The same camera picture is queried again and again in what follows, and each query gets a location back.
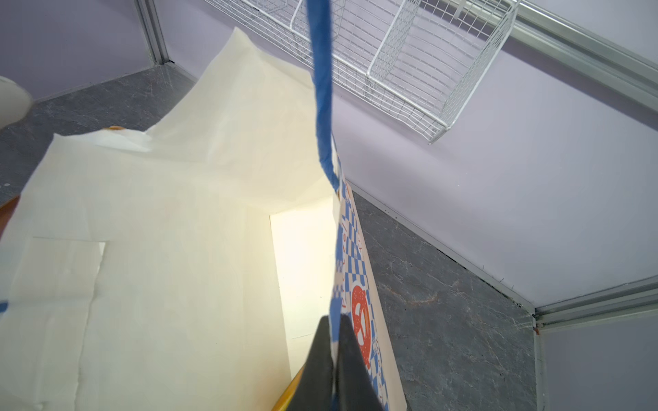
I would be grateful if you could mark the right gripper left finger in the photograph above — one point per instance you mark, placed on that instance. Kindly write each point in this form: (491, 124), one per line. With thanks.
(315, 389)

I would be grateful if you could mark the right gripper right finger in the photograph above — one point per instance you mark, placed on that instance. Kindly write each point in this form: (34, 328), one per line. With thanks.
(354, 390)

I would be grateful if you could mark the orange croissant bread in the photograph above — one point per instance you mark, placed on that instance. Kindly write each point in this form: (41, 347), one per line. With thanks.
(285, 399)

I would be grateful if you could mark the blue checkered paper bag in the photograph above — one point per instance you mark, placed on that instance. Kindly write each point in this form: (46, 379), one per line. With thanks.
(187, 266)

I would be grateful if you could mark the metal tongs with white tips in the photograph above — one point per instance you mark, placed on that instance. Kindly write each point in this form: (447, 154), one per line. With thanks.
(15, 102)

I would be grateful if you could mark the brown plastic tray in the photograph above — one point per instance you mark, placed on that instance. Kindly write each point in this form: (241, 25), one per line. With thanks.
(6, 212)

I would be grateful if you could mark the white wire shelf basket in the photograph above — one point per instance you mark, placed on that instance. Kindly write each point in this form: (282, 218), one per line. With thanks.
(419, 62)

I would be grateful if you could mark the aluminium frame post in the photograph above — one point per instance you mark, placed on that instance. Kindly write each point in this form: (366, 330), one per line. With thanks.
(153, 31)

